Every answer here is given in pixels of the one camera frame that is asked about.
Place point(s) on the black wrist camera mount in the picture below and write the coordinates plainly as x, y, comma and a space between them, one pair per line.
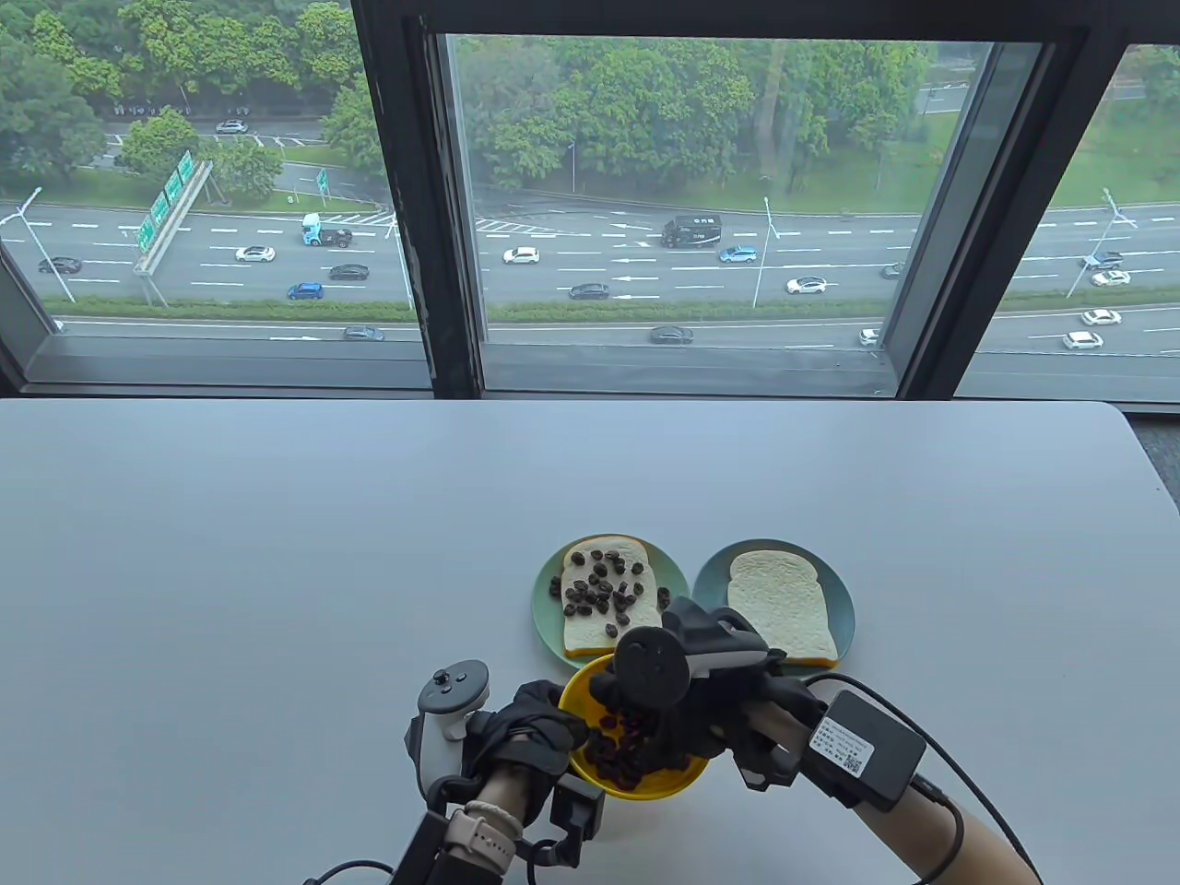
576, 816
765, 765

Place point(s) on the person's left hand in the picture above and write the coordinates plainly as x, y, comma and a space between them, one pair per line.
535, 724

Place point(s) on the white toast slice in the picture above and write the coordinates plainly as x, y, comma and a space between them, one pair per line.
590, 641
784, 599

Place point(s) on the dark window frame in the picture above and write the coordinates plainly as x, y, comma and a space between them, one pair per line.
406, 138

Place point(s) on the person's right forearm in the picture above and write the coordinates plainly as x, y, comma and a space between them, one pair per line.
922, 843

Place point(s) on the green round plate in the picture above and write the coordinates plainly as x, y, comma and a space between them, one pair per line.
544, 618

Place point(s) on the green road sign gantry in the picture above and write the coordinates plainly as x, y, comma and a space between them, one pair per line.
166, 207

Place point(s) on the heap of dried cranberries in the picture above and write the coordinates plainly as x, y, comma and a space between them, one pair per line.
613, 761

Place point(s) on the person's left forearm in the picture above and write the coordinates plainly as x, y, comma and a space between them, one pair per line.
512, 788

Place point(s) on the person's right hand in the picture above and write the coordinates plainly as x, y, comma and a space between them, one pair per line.
687, 737

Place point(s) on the small green road sign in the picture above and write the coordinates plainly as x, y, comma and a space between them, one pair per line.
323, 182

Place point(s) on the yellow bowl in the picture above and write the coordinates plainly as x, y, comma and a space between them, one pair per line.
581, 691

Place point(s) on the white street lamp post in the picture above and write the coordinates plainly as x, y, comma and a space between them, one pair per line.
1097, 244
763, 249
41, 249

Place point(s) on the black box with white label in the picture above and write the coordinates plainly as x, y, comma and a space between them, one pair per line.
876, 747
424, 857

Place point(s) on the beige wrist watch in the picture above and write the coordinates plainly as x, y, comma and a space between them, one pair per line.
484, 834

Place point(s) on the blue round plate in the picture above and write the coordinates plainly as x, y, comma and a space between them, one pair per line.
843, 599

